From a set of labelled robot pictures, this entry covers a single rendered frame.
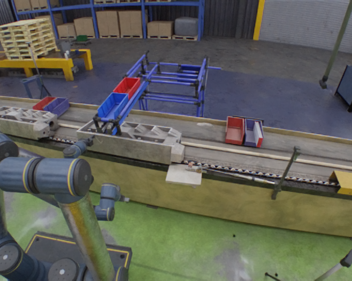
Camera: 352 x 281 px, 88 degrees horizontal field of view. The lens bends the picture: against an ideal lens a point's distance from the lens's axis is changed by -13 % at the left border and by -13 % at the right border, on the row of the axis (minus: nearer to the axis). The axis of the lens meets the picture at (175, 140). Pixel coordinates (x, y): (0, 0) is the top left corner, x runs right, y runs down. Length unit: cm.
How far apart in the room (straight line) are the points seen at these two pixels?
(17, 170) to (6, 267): 94
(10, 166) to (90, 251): 53
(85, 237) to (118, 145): 114
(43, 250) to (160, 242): 113
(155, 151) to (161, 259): 110
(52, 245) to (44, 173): 145
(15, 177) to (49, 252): 138
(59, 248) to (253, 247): 192
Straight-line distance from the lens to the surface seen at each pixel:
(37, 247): 233
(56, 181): 85
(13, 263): 175
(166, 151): 186
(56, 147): 255
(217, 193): 212
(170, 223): 250
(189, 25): 1049
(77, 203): 92
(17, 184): 96
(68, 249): 218
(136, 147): 194
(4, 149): 133
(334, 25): 1273
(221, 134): 243
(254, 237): 255
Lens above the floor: 217
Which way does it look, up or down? 38 degrees down
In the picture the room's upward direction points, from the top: straight up
